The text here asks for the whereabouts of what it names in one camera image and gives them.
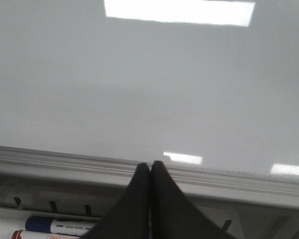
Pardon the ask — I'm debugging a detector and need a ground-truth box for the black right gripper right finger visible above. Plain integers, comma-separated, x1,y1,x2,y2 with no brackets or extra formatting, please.
150,161,233,239

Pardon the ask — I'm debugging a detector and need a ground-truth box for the blue capped marker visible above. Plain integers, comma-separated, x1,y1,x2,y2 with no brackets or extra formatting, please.
25,217,96,236

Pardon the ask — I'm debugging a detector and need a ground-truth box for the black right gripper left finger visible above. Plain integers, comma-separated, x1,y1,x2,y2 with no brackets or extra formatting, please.
83,163,150,239

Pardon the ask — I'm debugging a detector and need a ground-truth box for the grey marker tray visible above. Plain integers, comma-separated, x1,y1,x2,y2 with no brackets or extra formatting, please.
0,174,299,239

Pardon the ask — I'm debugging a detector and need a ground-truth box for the red capped marker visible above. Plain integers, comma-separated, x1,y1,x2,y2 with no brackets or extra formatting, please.
11,230,80,239

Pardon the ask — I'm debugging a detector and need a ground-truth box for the white whiteboard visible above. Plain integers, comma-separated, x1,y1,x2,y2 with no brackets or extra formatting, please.
0,0,299,197

